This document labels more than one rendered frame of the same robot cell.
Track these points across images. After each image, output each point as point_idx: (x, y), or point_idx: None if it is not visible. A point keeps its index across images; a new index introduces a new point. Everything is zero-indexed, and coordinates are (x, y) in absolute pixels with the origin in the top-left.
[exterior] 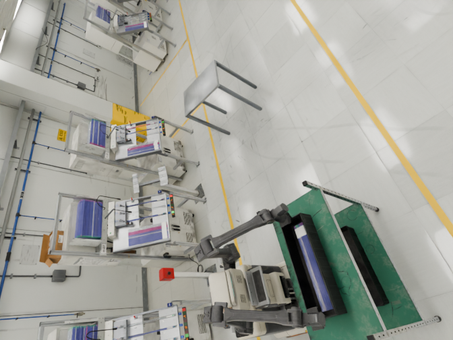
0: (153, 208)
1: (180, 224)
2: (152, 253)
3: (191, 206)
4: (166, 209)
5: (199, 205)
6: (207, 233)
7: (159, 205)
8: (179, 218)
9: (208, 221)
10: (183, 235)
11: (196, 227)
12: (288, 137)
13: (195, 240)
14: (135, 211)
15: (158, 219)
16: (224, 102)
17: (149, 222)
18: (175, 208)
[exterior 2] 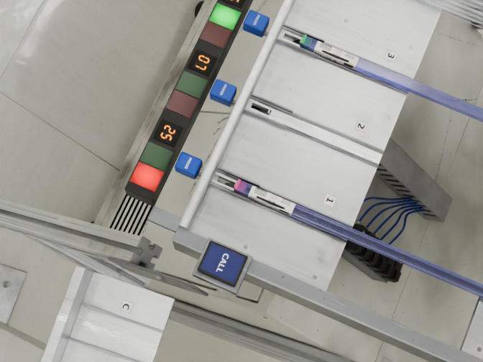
0: (364, 158)
1: (207, 143)
2: (479, 79)
3: (61, 301)
4: (267, 54)
5: (8, 232)
6: (93, 4)
7: (300, 147)
8: (192, 183)
9: (32, 43)
10: (236, 65)
11: (126, 139)
12: None
13: (183, 44)
14: None
15: (379, 27)
16: None
17: (399, 302)
18: (173, 265)
